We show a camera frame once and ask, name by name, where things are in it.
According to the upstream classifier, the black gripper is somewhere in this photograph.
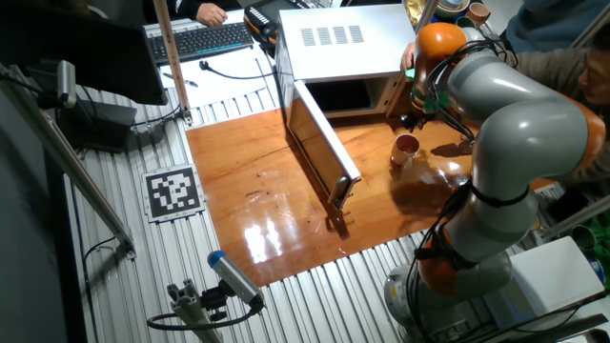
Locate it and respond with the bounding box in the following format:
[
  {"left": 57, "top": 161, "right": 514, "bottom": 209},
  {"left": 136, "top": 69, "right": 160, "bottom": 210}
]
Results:
[{"left": 398, "top": 107, "right": 434, "bottom": 133}]

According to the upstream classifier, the beige cup pink inside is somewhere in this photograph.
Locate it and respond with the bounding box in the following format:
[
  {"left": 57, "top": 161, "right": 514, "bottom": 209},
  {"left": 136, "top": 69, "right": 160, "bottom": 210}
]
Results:
[{"left": 390, "top": 132, "right": 421, "bottom": 169}]

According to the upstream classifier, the silver microwave oven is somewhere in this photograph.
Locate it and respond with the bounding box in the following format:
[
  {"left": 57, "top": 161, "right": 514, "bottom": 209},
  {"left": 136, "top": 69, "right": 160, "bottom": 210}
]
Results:
[{"left": 274, "top": 3, "right": 418, "bottom": 211}]

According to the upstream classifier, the dark sleeved forearm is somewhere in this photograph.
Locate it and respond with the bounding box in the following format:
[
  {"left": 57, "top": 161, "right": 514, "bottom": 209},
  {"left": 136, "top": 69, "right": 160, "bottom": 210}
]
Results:
[{"left": 142, "top": 0, "right": 211, "bottom": 21}]

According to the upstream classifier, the olive sleeved forearm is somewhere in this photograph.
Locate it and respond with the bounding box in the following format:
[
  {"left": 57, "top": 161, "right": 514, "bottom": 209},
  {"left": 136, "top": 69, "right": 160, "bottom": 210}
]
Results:
[{"left": 504, "top": 47, "right": 592, "bottom": 99}]

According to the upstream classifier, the bare human hand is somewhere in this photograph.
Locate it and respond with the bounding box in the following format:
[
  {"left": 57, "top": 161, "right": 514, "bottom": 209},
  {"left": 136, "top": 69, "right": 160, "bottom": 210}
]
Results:
[{"left": 399, "top": 41, "right": 417, "bottom": 73}]

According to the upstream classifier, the hand with dark sleeve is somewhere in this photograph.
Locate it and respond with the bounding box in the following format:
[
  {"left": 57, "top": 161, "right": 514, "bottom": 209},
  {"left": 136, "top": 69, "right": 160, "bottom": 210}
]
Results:
[{"left": 194, "top": 2, "right": 228, "bottom": 28}]

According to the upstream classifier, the yellow bag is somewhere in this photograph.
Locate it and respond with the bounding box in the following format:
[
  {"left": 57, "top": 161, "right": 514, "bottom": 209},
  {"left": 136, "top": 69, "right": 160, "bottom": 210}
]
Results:
[{"left": 403, "top": 0, "right": 428, "bottom": 28}]

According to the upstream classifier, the stack of pale bowls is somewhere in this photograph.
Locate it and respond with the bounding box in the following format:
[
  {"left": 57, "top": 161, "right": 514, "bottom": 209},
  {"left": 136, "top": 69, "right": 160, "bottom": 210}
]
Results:
[{"left": 436, "top": 0, "right": 472, "bottom": 19}]

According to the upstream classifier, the orange wooden board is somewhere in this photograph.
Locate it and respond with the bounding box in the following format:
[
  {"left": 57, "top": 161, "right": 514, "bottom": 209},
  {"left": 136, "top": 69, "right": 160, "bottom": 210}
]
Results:
[{"left": 185, "top": 102, "right": 558, "bottom": 289}]

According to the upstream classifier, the black phone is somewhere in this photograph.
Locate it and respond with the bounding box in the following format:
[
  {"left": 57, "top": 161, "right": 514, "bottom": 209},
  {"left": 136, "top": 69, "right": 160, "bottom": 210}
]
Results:
[{"left": 546, "top": 188, "right": 591, "bottom": 223}]

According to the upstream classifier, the person in blue shirt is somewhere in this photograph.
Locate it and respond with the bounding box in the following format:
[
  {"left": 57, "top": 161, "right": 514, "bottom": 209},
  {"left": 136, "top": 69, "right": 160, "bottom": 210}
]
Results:
[{"left": 504, "top": 0, "right": 610, "bottom": 53}]

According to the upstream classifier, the black orange teach pendant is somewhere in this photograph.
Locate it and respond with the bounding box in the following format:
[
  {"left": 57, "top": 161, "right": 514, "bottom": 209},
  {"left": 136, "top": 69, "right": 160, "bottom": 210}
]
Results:
[{"left": 242, "top": 0, "right": 312, "bottom": 47}]

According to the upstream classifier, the white paper sheet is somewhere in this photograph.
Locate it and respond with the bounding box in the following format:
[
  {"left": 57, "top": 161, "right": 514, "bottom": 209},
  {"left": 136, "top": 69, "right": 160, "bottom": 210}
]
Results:
[{"left": 159, "top": 45, "right": 282, "bottom": 110}]

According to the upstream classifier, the grey aluminium strut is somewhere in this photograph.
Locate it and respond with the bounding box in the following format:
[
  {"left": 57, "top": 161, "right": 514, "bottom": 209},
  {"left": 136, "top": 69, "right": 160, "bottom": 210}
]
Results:
[{"left": 540, "top": 194, "right": 610, "bottom": 241}]

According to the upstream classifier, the person in dark coat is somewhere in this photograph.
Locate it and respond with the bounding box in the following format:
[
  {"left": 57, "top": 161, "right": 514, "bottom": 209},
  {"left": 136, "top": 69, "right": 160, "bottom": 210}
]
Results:
[{"left": 569, "top": 28, "right": 610, "bottom": 192}]

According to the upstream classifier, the slanted wooden strut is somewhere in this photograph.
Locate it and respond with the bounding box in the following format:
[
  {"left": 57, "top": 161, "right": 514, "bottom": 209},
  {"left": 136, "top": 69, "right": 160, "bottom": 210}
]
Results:
[{"left": 569, "top": 13, "right": 610, "bottom": 50}]

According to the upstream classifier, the white box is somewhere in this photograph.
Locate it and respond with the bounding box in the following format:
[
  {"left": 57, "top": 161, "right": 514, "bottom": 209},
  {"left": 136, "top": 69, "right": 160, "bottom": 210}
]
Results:
[{"left": 504, "top": 235, "right": 606, "bottom": 318}]

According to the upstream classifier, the green cloth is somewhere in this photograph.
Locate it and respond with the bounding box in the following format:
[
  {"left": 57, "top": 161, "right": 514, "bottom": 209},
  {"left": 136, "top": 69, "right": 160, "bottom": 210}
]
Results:
[{"left": 583, "top": 216, "right": 610, "bottom": 290}]

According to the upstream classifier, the black computer keyboard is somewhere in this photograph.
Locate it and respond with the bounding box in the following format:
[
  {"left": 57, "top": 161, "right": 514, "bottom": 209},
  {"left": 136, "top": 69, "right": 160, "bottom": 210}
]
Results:
[{"left": 142, "top": 19, "right": 256, "bottom": 67}]

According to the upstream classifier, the blue plastic object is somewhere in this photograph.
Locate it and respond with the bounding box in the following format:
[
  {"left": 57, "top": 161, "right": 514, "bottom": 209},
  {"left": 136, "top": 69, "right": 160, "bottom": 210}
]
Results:
[{"left": 589, "top": 256, "right": 606, "bottom": 286}]

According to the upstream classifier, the dark pen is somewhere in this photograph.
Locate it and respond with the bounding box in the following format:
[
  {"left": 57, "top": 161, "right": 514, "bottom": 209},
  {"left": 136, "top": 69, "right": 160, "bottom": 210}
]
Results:
[{"left": 161, "top": 71, "right": 200, "bottom": 89}]

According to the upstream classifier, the black white marker plate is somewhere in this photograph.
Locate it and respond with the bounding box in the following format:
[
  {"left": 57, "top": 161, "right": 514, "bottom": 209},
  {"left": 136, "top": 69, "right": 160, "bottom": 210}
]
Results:
[{"left": 141, "top": 163, "right": 207, "bottom": 224}]

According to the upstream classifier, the short aluminium profile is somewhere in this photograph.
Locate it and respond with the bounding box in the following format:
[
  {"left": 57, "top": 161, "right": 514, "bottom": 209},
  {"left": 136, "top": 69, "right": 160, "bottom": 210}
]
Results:
[{"left": 166, "top": 278, "right": 225, "bottom": 343}]

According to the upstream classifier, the black box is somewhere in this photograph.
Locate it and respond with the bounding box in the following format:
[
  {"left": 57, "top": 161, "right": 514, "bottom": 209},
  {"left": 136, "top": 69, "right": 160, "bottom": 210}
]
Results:
[{"left": 56, "top": 97, "right": 139, "bottom": 154}]

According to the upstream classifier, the black monitor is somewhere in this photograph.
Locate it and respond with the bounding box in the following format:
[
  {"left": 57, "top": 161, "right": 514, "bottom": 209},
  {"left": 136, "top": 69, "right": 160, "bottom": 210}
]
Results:
[{"left": 0, "top": 3, "right": 169, "bottom": 107}]

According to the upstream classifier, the slanted aluminium strut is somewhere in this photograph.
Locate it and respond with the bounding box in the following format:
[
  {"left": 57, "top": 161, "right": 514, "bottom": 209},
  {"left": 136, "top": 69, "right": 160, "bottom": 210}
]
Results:
[{"left": 0, "top": 64, "right": 138, "bottom": 261}]

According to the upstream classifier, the grey webcam device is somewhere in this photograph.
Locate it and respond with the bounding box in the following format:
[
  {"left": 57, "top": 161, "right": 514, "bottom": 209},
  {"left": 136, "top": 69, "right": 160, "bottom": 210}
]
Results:
[{"left": 55, "top": 59, "right": 78, "bottom": 110}]

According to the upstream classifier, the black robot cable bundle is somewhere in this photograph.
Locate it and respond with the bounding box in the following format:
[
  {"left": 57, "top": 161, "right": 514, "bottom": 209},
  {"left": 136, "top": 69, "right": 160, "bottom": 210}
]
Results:
[{"left": 404, "top": 37, "right": 519, "bottom": 343}]

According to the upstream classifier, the slim grey post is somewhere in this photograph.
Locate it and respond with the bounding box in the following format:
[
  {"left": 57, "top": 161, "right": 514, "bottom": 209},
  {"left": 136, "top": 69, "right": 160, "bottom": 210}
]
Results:
[{"left": 413, "top": 0, "right": 440, "bottom": 35}]

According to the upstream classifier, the black power plug cable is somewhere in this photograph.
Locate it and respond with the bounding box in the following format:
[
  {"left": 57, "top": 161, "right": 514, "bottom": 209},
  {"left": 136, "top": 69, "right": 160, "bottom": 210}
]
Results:
[{"left": 198, "top": 59, "right": 277, "bottom": 83}]

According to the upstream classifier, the silver camera blue cap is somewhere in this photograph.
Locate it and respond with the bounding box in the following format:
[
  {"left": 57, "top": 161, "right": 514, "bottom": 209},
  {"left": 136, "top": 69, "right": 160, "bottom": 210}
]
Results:
[{"left": 207, "top": 250, "right": 266, "bottom": 309}]

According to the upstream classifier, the wooden upright post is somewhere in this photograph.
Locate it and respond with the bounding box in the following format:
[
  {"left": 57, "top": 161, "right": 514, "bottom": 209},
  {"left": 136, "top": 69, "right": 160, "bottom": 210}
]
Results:
[{"left": 152, "top": 0, "right": 194, "bottom": 126}]

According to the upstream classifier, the black camera clamp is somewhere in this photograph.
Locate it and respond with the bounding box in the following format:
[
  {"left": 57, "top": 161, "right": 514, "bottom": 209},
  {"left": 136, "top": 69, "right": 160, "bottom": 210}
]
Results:
[{"left": 199, "top": 280, "right": 231, "bottom": 323}]

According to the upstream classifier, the black camera cable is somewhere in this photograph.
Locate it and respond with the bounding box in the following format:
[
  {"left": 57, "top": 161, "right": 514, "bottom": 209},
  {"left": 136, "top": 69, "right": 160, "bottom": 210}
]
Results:
[{"left": 146, "top": 302, "right": 264, "bottom": 333}]

